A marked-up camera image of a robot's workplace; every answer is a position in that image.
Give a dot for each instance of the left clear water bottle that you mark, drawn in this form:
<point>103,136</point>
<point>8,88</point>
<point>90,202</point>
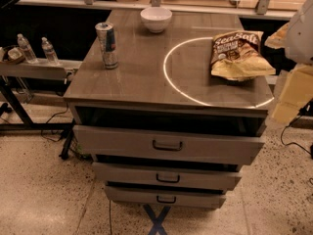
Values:
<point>26,49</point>

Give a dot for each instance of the grey side table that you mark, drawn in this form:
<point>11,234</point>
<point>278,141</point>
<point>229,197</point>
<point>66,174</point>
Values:
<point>64,72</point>

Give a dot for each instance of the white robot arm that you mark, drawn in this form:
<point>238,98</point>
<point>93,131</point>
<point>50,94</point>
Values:
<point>296,37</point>

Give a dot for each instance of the clear water bottle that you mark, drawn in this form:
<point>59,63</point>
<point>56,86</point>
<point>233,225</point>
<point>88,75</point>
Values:
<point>49,51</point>
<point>26,49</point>

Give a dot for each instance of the sea salt chips bag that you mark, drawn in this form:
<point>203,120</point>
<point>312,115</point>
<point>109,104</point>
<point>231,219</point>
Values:
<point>236,56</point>

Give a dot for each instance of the grey top drawer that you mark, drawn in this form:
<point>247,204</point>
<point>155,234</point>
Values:
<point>169,146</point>

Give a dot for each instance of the small brown basket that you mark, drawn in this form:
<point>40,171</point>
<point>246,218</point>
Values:
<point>11,55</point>

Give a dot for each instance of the grey drawer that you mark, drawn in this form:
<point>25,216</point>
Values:
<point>165,176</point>
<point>166,198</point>
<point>169,146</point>

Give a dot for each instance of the white ceramic bowl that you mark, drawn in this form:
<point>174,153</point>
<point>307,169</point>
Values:
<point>156,19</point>

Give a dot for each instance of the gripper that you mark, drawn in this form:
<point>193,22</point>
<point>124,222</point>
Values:
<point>301,36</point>

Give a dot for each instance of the grey bottom drawer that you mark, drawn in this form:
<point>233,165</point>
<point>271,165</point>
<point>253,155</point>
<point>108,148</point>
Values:
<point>166,198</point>

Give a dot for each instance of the red bull can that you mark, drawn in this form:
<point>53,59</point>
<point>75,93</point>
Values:
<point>105,33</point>

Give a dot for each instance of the grey middle drawer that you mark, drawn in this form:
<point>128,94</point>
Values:
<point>165,176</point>

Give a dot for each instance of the grey drawer cabinet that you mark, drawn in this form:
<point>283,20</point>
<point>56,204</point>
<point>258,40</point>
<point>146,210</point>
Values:
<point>163,83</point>

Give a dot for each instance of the blue tape cross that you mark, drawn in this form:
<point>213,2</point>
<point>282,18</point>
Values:
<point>157,220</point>

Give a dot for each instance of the right clear water bottle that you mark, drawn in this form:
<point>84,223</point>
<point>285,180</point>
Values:
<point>49,51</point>

